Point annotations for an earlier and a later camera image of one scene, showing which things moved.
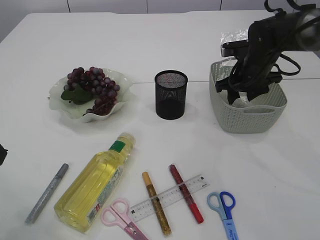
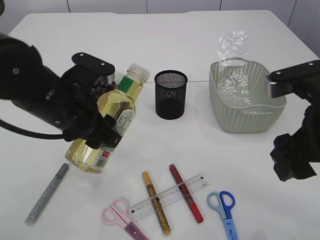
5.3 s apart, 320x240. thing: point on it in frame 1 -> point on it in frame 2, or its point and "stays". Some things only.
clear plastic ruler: (144, 208) stays
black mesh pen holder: (170, 89) stays
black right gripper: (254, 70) -> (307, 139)
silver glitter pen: (46, 194) stays
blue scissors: (225, 212) stays
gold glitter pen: (157, 205) stays
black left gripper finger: (3, 153) -> (108, 137)
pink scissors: (118, 215) stays
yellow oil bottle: (87, 195) -> (120, 102)
